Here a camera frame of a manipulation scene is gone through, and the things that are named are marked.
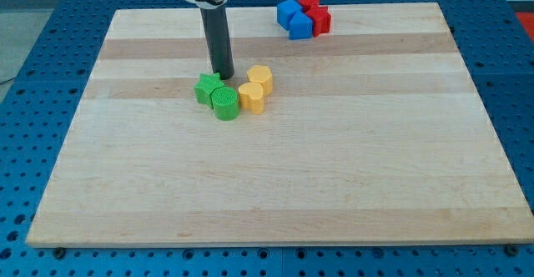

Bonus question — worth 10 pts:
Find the green star block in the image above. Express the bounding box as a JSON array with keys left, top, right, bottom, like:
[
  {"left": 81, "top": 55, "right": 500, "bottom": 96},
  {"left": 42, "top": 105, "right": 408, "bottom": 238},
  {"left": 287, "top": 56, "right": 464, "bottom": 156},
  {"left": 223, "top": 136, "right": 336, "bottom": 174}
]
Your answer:
[{"left": 194, "top": 73, "right": 225, "bottom": 108}]

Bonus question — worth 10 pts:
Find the red star block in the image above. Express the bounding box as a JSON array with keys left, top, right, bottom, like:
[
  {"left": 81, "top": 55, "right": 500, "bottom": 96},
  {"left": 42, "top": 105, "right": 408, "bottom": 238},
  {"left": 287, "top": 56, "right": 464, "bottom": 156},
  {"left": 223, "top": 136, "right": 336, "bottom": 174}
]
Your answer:
[{"left": 305, "top": 5, "right": 331, "bottom": 37}]

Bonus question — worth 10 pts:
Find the yellow heart block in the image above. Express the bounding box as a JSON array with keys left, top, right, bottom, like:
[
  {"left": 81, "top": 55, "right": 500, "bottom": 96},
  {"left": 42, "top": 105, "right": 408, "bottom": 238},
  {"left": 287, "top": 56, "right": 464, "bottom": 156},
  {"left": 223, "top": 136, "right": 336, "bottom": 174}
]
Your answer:
[{"left": 238, "top": 82, "right": 264, "bottom": 114}]

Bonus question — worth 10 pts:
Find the green cylinder block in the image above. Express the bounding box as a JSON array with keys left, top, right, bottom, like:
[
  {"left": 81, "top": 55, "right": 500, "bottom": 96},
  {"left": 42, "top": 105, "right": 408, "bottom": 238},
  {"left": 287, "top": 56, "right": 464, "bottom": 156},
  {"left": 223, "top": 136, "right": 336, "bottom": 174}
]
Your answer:
[{"left": 211, "top": 87, "right": 239, "bottom": 121}]

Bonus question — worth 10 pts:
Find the yellow hexagon block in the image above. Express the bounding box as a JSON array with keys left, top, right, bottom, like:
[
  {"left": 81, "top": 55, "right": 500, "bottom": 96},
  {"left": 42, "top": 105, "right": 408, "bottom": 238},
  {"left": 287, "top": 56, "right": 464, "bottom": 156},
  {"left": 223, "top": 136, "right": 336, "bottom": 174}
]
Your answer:
[{"left": 247, "top": 65, "right": 274, "bottom": 96}]

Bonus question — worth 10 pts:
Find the wooden board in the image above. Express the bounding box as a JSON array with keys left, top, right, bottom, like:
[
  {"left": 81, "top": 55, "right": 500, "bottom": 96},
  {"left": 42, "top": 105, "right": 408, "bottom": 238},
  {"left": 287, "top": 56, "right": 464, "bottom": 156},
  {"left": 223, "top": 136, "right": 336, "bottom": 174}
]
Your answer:
[{"left": 27, "top": 3, "right": 533, "bottom": 248}]

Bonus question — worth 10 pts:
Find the blue pentagon block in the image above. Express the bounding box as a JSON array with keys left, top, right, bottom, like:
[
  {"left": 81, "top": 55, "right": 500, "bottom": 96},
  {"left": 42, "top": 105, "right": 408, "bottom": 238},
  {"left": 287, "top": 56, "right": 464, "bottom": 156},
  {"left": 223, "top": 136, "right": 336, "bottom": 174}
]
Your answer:
[{"left": 289, "top": 11, "right": 313, "bottom": 40}]

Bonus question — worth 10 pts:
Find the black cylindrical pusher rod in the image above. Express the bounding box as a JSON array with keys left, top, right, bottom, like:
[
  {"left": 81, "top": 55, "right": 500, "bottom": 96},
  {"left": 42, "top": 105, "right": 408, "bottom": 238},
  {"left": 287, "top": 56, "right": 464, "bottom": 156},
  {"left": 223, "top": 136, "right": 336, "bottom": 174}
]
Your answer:
[{"left": 200, "top": 5, "right": 234, "bottom": 80}]

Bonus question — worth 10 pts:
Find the blue cube block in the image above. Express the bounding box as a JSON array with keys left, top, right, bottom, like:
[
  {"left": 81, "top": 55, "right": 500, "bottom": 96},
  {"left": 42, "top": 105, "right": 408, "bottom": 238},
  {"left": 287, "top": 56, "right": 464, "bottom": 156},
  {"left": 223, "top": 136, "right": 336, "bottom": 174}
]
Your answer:
[{"left": 276, "top": 0, "right": 302, "bottom": 30}]

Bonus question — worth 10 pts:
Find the red cylinder block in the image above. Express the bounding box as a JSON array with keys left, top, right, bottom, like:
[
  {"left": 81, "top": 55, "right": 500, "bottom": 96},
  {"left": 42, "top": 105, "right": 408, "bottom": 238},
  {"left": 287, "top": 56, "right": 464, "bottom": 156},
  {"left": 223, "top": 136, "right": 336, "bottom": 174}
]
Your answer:
[{"left": 297, "top": 0, "right": 320, "bottom": 12}]

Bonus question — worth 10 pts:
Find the blue perforated table plate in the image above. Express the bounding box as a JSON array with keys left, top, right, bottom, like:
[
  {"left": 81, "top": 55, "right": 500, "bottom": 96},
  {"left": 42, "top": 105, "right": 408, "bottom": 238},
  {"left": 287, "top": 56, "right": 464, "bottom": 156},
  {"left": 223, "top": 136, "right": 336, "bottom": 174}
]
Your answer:
[{"left": 1, "top": 0, "right": 533, "bottom": 276}]

